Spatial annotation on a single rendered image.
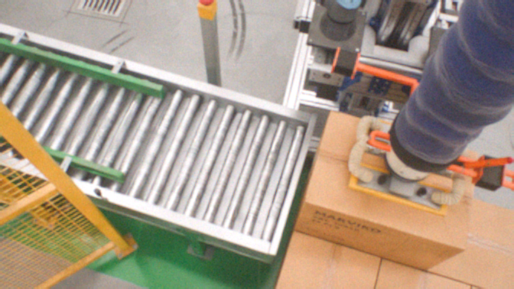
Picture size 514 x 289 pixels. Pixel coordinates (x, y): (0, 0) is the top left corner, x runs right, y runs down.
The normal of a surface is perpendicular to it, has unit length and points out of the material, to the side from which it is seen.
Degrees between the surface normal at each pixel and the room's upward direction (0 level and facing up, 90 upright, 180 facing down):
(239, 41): 0
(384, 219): 0
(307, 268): 0
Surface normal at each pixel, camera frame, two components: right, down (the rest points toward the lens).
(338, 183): 0.04, -0.42
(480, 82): -0.57, 0.57
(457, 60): -0.87, 0.25
